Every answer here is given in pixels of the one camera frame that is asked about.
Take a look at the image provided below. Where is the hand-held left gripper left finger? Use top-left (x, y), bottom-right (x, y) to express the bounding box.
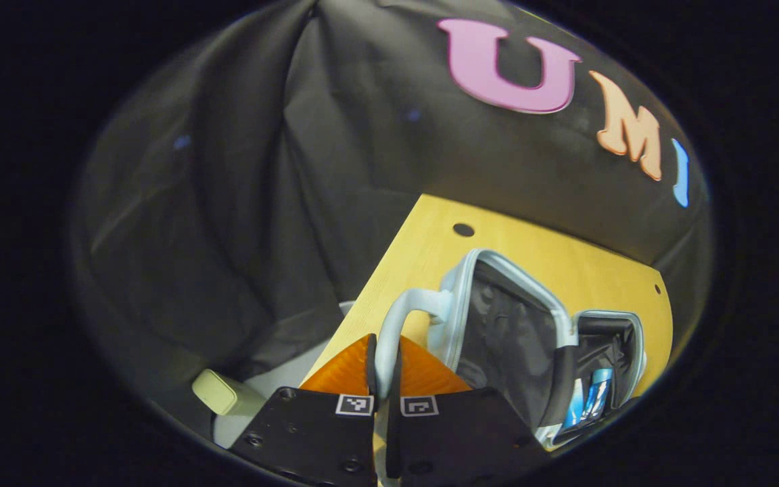
top-left (229, 333), bottom-right (381, 487)

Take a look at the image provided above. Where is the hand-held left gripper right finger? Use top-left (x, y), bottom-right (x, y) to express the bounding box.
top-left (385, 335), bottom-right (554, 487)

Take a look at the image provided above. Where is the blue cream jar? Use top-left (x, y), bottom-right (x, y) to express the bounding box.
top-left (582, 369), bottom-right (614, 419)

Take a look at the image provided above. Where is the cream rectangular box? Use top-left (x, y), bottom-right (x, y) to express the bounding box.
top-left (191, 368), bottom-right (266, 417)

